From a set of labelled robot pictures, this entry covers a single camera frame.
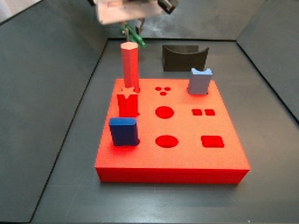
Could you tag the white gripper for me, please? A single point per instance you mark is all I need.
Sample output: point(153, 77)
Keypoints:
point(113, 11)

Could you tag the green three prong object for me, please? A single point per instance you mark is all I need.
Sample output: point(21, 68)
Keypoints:
point(133, 36)

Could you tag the black curved fixture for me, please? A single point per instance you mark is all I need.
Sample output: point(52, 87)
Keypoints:
point(180, 58)

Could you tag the red peg board block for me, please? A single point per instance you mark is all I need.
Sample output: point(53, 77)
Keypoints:
point(188, 143)

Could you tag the tall red hexagonal peg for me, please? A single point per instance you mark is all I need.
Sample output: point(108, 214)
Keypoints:
point(129, 65)

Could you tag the light blue notched peg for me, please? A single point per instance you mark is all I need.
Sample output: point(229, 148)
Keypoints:
point(199, 81)

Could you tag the red star peg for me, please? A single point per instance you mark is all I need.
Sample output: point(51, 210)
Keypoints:
point(127, 102)

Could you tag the dark blue rounded peg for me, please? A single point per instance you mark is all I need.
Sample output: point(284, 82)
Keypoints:
point(123, 131)

